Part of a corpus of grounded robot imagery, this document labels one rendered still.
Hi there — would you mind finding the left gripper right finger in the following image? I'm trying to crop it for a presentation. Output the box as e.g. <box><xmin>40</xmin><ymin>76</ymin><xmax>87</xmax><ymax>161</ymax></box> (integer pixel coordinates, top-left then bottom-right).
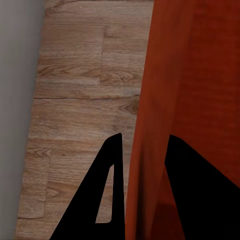
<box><xmin>164</xmin><ymin>134</ymin><xmax>240</xmax><ymax>240</ymax></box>

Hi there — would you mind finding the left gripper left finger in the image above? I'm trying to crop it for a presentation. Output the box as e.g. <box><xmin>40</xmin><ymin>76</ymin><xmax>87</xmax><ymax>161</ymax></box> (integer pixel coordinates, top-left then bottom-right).
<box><xmin>50</xmin><ymin>133</ymin><xmax>126</xmax><ymax>240</ymax></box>

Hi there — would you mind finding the storage box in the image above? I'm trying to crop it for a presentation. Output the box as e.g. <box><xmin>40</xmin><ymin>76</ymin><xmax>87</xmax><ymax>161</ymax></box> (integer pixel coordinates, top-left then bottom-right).
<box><xmin>124</xmin><ymin>0</ymin><xmax>240</xmax><ymax>240</ymax></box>

